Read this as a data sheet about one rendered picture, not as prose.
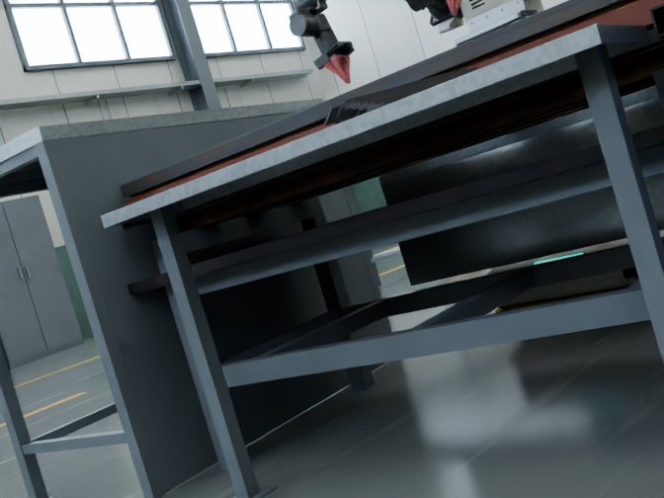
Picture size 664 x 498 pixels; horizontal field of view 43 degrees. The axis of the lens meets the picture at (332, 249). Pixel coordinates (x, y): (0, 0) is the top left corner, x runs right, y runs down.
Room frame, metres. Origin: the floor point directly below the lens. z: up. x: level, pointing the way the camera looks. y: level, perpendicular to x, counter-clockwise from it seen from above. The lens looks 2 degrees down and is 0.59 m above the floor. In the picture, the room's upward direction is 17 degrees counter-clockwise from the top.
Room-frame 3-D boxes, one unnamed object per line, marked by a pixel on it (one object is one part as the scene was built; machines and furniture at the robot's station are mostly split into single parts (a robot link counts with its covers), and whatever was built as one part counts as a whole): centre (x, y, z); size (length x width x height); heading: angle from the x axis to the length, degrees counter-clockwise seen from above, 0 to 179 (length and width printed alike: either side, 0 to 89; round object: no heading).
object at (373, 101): (1.61, -0.18, 0.77); 0.45 x 0.20 x 0.04; 53
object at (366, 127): (1.70, -0.06, 0.74); 1.20 x 0.26 x 0.03; 53
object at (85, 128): (2.96, 0.50, 1.03); 1.30 x 0.60 x 0.04; 143
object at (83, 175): (2.79, 0.28, 0.51); 1.30 x 0.04 x 1.01; 143
